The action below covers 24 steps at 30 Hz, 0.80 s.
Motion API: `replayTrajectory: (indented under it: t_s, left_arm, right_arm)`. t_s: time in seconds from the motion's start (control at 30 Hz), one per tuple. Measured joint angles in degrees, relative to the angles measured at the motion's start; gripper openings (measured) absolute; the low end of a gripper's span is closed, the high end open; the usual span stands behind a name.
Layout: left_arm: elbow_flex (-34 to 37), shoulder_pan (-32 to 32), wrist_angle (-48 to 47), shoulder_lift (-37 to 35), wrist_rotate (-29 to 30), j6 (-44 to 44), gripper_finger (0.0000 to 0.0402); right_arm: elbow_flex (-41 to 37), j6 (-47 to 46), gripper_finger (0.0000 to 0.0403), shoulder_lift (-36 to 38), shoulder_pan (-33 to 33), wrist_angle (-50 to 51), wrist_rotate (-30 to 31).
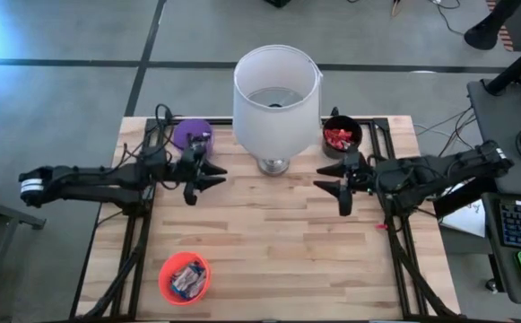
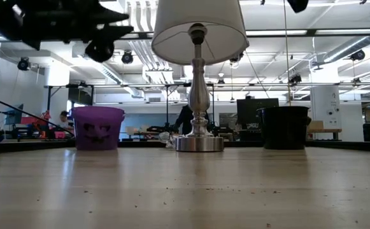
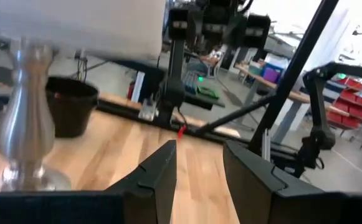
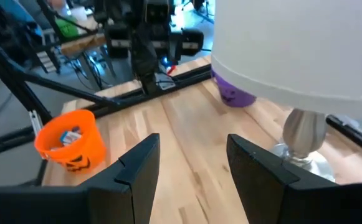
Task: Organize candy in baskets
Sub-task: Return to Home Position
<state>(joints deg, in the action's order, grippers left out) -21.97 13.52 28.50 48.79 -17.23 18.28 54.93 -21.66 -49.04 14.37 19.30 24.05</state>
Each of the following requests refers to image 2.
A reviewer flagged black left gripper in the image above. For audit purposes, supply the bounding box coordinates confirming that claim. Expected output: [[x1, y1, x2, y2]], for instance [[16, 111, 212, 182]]
[[0, 0, 135, 64]]

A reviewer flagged silver lamp with white shade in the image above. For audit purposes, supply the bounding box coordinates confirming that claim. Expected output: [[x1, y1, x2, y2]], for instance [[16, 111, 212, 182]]
[[151, 0, 250, 153]]

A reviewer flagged purple pumpkin face bucket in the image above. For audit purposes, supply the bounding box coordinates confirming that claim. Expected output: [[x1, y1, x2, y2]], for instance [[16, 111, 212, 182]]
[[71, 106, 126, 151]]

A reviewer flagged person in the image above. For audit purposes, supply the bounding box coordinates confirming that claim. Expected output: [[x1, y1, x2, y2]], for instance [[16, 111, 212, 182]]
[[173, 104, 211, 136], [59, 110, 75, 134]]

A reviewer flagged white cylindrical tank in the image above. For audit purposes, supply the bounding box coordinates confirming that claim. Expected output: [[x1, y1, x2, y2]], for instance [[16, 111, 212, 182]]
[[310, 85, 342, 130]]

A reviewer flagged black computer monitor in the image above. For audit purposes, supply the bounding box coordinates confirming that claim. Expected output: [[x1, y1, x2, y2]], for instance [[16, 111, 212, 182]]
[[236, 98, 280, 125]]

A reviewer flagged black plastic bucket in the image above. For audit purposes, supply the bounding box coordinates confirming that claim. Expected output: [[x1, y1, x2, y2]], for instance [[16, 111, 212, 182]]
[[256, 106, 312, 151]]

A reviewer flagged blue screen monitor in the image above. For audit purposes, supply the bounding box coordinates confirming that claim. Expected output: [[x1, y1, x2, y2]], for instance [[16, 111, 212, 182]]
[[4, 104, 24, 126]]

